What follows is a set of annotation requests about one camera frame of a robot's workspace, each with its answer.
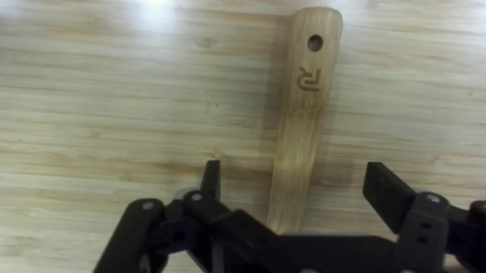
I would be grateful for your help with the wooden spatula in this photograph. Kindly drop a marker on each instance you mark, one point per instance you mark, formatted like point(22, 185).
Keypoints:
point(304, 126)

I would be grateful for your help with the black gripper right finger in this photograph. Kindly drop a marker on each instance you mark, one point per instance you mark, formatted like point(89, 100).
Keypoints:
point(426, 228)

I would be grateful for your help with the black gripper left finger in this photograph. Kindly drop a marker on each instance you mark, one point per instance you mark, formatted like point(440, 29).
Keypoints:
point(131, 237)

